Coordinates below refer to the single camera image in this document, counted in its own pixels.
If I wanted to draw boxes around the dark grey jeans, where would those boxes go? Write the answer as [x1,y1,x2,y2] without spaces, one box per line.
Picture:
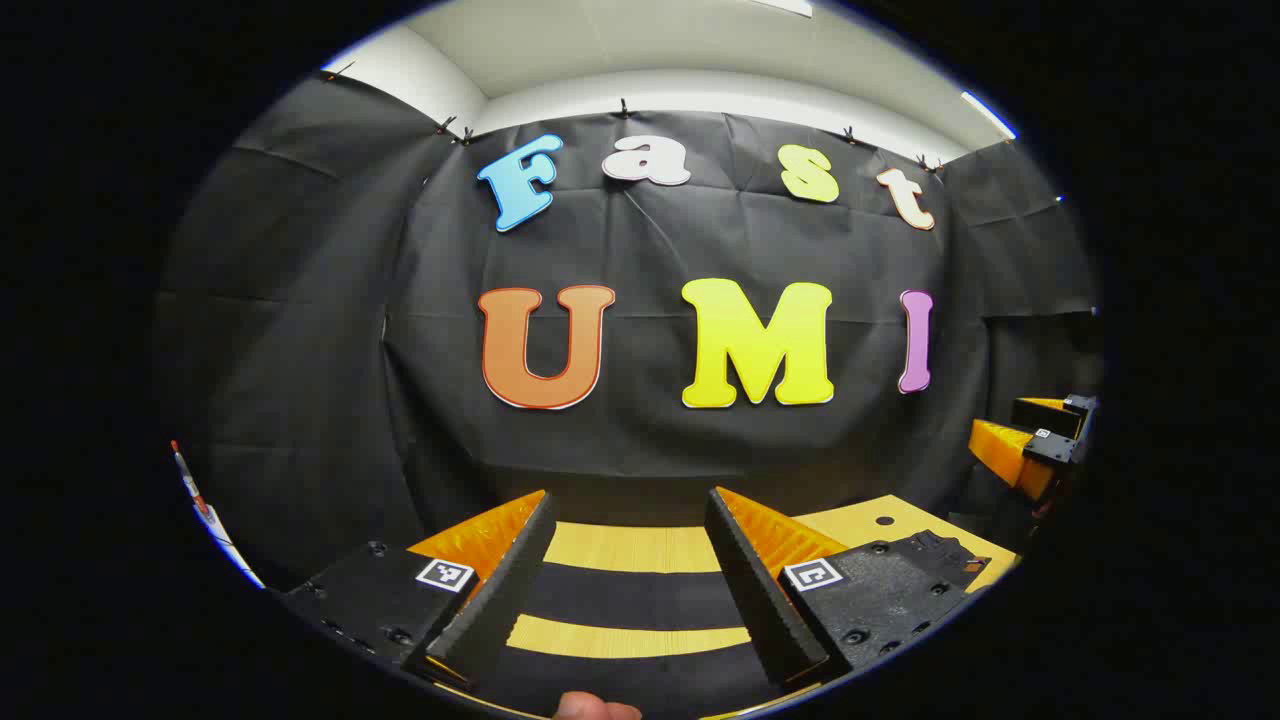
[470,570,801,717]

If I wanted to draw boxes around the row of black cloth clips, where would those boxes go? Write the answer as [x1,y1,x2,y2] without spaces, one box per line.
[320,60,946,176]

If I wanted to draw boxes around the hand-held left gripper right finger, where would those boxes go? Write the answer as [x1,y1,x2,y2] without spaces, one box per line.
[704,487,992,692]

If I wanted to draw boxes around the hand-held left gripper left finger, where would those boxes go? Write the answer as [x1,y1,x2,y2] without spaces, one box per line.
[278,489,557,694]

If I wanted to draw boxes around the black backdrop cloth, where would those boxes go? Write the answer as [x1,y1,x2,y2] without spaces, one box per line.
[155,72,1101,591]

